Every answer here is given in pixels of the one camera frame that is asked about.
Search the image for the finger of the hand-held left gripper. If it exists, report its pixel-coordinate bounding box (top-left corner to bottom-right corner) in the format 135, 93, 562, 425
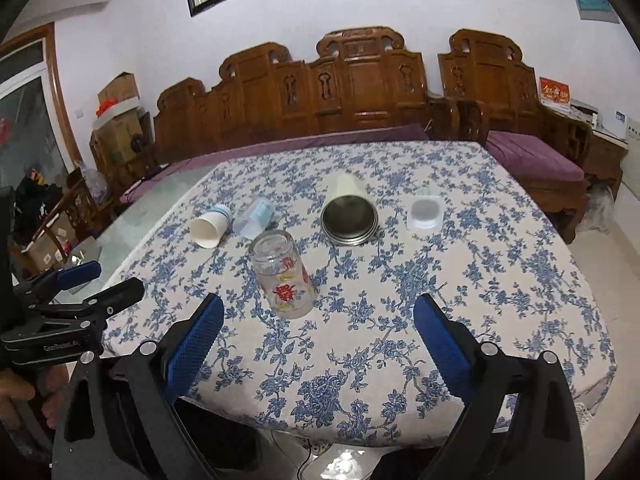
14, 261, 102, 307
74, 277, 146, 322

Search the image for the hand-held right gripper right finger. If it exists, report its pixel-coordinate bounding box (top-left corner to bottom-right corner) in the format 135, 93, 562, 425
413, 293, 587, 480

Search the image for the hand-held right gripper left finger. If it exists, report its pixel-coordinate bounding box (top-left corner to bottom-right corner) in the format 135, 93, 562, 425
52, 292, 226, 480

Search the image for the glass cup with red flowers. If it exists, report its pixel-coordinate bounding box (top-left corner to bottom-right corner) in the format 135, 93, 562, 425
250, 230, 317, 320

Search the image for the white paper cup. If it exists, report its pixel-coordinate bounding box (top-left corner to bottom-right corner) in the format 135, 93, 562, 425
189, 204, 233, 249

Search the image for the small translucent plastic cup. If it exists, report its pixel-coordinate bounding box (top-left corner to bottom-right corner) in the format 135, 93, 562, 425
406, 187, 445, 232

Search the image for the clear plastic cup blue print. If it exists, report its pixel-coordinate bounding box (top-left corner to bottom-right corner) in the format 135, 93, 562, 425
232, 197, 275, 240

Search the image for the cream metal cup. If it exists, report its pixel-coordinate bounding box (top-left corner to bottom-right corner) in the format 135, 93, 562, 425
320, 170, 380, 248

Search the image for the person's left hand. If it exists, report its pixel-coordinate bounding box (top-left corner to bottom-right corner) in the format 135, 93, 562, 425
0, 362, 71, 431

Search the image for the blue floral tablecloth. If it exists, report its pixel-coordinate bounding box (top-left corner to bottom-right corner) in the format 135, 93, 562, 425
100, 140, 618, 443

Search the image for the large cardboard box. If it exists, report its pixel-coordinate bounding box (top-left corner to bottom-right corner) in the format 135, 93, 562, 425
91, 110, 146, 162

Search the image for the small cardboard box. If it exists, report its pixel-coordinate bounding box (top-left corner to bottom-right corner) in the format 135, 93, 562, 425
97, 72, 140, 108

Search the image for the clear plastic bag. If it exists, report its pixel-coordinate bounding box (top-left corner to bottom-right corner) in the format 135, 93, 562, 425
575, 182, 616, 234

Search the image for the purple armchair cushion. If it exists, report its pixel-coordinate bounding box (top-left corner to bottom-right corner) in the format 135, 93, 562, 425
486, 130, 586, 183

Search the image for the dark wooden corner table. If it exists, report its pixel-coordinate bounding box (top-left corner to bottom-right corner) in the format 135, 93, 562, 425
427, 92, 488, 144

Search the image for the purple bench cushion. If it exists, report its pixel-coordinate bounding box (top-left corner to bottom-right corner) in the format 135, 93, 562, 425
120, 124, 431, 202

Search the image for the wooden side cabinet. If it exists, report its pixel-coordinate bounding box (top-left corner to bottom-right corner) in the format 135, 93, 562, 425
570, 112, 629, 202

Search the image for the carved wooden armchair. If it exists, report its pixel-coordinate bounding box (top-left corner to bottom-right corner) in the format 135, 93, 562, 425
437, 29, 593, 244

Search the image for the carved wooden sofa bench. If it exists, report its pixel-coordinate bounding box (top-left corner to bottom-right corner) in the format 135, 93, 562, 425
152, 25, 437, 168

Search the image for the red desk calendar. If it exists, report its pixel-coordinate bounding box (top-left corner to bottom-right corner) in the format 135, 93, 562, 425
539, 77, 571, 113

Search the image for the white box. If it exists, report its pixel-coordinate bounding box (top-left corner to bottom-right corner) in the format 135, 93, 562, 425
597, 110, 630, 138

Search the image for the black cable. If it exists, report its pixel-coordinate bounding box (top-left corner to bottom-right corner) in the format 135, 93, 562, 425
295, 430, 332, 480

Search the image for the wooden door frame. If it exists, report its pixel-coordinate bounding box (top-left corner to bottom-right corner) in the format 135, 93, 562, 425
0, 24, 85, 171

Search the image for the wall electrical panel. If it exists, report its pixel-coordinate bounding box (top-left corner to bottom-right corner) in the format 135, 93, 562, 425
571, 0, 621, 25

